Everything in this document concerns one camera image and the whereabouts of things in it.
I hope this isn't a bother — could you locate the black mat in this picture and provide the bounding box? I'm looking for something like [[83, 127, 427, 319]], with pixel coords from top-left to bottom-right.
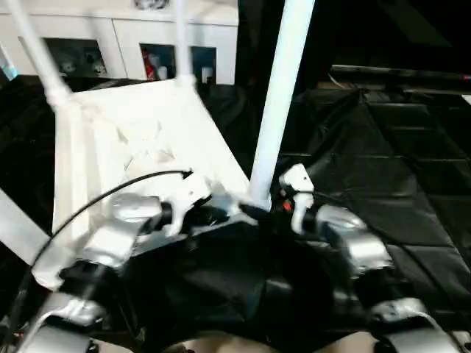
[[0, 73, 471, 346]]

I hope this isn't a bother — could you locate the red bottle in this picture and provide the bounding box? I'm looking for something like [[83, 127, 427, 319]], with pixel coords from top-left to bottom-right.
[[144, 54, 157, 81]]

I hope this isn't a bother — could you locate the large black case yellow label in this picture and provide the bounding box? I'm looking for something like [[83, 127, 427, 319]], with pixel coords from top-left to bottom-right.
[[237, 0, 334, 93]]

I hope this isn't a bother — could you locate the grey metal bar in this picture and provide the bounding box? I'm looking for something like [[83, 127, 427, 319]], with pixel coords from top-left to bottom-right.
[[330, 64, 471, 82]]

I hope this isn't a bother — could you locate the white cabinet with glass doors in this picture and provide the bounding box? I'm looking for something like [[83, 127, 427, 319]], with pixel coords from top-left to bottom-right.
[[0, 0, 239, 86]]

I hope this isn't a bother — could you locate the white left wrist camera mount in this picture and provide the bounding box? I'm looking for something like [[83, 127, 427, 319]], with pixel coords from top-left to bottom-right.
[[161, 171, 214, 237]]

